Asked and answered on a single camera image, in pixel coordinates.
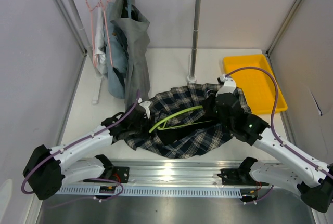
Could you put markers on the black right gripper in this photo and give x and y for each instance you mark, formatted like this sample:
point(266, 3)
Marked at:
point(207, 104)

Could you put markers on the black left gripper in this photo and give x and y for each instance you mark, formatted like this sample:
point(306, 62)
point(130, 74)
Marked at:
point(148, 124)

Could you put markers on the plaid checked shirt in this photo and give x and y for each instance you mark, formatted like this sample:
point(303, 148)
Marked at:
point(187, 135)

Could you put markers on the grey pleated skirt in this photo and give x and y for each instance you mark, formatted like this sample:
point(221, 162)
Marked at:
point(135, 30)

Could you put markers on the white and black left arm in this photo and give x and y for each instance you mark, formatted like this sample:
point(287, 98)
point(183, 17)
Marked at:
point(102, 136)

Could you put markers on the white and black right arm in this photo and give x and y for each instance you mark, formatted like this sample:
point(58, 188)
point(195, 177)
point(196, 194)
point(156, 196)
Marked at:
point(303, 175)

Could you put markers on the yellow plastic bin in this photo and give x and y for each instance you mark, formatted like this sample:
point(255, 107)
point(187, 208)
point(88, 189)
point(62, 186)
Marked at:
point(258, 88)

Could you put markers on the white garment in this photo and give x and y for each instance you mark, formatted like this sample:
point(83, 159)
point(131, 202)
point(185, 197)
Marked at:
point(100, 46)

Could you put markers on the light blue denim garment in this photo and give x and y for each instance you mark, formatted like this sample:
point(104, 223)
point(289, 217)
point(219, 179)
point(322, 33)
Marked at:
point(116, 75)

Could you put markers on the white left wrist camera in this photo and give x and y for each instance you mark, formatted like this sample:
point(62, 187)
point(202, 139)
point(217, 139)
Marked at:
point(146, 105)

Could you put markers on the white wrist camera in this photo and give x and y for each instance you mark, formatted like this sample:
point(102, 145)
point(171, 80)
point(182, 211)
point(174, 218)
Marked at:
point(228, 85)
point(146, 105)

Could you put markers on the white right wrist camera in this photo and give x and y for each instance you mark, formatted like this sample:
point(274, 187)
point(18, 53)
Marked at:
point(228, 85)

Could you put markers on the aluminium mounting rail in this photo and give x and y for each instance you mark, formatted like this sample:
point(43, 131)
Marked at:
point(169, 174)

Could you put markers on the slotted cable duct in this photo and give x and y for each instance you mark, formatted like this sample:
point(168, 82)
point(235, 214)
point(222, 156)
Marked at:
point(99, 190)

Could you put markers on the pink wire hanger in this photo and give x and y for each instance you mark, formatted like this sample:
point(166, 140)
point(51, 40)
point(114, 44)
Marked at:
point(104, 7)
point(90, 21)

